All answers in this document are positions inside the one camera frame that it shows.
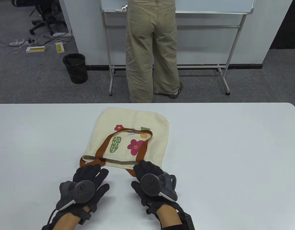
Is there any person's left hand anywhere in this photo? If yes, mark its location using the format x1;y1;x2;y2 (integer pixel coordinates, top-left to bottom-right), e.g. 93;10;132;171
73;164;110;213

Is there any person's right hand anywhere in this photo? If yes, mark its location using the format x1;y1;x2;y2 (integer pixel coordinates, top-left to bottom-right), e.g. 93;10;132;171
131;160;181;215

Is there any cream floral canvas bag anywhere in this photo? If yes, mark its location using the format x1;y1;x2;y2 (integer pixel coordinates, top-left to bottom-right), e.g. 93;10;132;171
80;108;170;177

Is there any person's right forearm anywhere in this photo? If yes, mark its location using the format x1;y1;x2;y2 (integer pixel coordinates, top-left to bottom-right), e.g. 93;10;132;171
156;205;184;228

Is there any person's left forearm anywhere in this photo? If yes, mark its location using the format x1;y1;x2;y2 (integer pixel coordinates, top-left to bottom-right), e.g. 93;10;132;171
52;211;82;230

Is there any right hand controller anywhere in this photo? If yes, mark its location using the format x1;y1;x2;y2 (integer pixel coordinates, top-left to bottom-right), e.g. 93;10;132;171
140;173;178;201

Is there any hand controller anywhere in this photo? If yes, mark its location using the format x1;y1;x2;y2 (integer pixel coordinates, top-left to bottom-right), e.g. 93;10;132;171
56;180;95;211
140;173;178;201

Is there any left hand controller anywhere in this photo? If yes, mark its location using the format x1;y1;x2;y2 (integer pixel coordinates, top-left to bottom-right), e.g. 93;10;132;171
56;180;95;211

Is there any black mesh trash bin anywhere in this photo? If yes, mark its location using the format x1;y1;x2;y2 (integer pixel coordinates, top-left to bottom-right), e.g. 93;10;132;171
63;53;88;84

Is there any long yellow label power strip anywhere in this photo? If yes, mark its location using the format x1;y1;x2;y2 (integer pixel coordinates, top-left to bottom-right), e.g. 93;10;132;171
26;46;46;53

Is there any grey metal whiteboard stand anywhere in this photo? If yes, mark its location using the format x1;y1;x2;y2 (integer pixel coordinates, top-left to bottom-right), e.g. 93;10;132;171
101;11;247;96

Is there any black office chair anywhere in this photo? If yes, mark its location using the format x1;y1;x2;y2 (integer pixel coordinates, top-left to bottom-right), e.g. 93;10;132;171
11;0;66;35

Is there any whiteboard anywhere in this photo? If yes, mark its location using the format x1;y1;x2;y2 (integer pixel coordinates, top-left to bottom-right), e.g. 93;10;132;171
101;0;255;15

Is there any black left wrist camera module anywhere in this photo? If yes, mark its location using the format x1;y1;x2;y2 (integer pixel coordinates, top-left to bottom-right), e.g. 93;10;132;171
77;206;92;225

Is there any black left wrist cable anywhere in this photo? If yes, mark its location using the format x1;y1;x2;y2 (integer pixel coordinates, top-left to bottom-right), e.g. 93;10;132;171
41;208;58;230

